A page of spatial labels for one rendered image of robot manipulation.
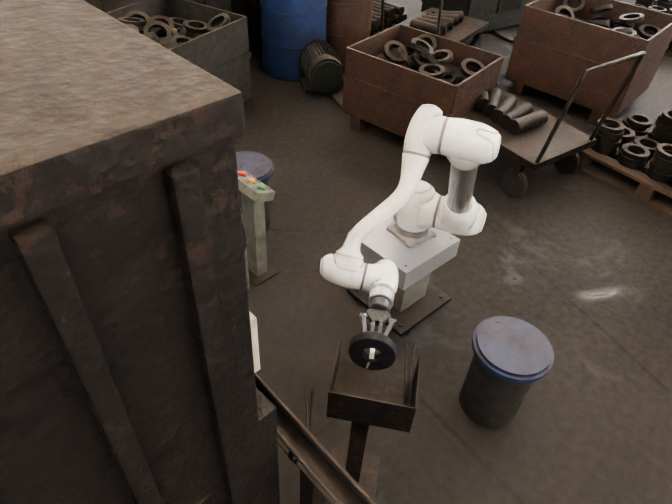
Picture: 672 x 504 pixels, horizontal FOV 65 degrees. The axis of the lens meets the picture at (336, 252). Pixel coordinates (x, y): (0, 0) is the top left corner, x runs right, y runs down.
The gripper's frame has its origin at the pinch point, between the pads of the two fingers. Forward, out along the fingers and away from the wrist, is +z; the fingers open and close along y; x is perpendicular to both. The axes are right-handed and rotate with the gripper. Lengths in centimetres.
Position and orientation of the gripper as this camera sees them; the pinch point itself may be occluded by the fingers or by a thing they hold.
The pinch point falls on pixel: (373, 347)
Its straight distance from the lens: 172.7
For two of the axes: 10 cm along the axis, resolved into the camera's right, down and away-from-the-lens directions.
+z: -1.8, 6.1, -7.7
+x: 0.6, -7.7, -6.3
